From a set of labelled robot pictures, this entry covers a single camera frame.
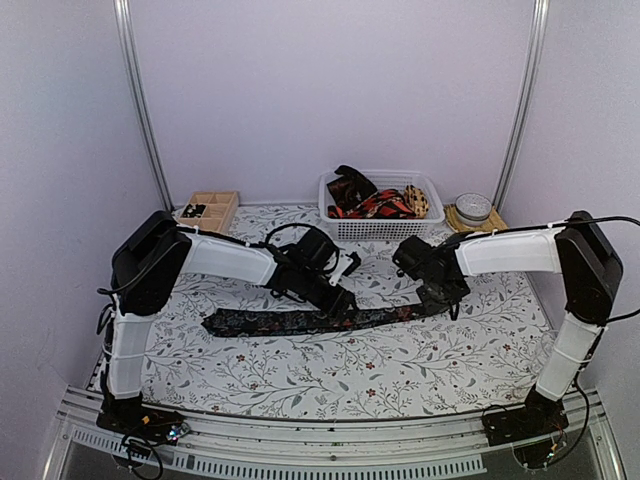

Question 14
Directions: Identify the red black tie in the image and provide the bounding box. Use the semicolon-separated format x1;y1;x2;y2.
327;189;417;220

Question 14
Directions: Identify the aluminium frame post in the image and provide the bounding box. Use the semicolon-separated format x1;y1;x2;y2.
493;0;550;212
113;0;174;212

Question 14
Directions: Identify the dark patterned tie in basket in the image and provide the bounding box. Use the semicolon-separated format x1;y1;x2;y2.
327;165;377;210

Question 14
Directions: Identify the yellow spotted tie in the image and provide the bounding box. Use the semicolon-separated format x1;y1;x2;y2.
404;185;430;219

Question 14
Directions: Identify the floral tablecloth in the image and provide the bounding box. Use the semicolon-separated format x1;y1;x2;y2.
97;203;574;420

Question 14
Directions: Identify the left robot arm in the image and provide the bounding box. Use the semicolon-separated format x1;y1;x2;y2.
98;211;361;434

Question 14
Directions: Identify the dark floral tie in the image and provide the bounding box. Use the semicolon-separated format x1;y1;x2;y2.
201;304;447;338

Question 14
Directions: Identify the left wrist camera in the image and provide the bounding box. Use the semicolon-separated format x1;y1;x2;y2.
328;252;362;286

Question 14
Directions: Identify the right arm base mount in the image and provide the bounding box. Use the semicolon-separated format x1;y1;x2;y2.
481;383;569;446

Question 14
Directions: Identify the wooden compartment box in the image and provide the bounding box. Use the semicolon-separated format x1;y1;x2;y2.
173;191;239;234

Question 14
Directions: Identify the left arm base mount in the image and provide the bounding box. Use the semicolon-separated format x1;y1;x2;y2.
96;373;191;446

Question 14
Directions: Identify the bamboo coaster mat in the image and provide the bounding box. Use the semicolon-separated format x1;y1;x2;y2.
444;204;508;232

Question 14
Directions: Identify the right aluminium frame post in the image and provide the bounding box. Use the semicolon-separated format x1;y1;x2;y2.
493;0;550;212

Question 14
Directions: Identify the ceramic bowl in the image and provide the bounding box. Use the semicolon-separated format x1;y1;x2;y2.
454;192;493;222

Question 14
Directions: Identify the front aluminium rail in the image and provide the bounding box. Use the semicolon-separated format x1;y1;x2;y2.
43;388;627;479

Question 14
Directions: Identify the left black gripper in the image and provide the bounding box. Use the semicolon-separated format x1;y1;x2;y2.
296;268;359;320

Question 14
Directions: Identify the white plastic basket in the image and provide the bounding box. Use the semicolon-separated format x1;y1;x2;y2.
318;170;445;241

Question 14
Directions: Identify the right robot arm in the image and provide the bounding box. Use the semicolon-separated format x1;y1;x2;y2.
392;211;623;436

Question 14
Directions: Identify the left aluminium frame post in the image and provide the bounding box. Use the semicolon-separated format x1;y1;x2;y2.
113;0;174;212

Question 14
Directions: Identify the rolled tie with white dots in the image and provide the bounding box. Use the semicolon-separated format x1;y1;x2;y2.
181;203;207;219

